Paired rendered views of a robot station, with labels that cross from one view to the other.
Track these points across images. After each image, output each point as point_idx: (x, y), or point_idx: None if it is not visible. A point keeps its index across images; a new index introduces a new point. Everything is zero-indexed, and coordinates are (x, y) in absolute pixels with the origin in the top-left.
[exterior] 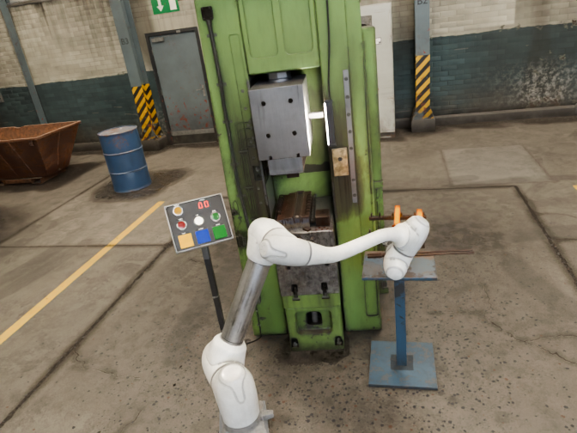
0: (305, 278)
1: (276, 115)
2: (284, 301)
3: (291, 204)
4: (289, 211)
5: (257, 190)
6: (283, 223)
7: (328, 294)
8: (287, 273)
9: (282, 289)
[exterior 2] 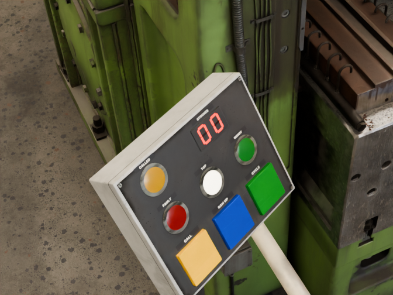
0: None
1: None
2: (341, 254)
3: (338, 28)
4: (363, 55)
5: (281, 19)
6: (372, 96)
7: None
8: (365, 203)
9: (345, 237)
